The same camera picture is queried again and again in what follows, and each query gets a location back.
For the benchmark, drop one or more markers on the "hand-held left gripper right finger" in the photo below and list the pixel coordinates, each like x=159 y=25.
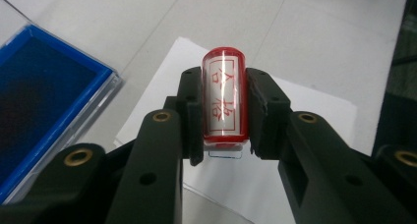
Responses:
x=267 y=119

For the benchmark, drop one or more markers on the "red clear stamp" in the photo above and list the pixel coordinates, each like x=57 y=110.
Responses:
x=224 y=96

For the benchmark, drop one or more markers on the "blue ink pad clear case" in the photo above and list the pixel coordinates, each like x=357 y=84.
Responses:
x=42 y=96

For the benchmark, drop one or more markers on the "white paper sheets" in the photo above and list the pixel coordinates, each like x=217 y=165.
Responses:
x=242 y=191

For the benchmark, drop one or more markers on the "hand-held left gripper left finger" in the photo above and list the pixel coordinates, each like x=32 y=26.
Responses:
x=191 y=119

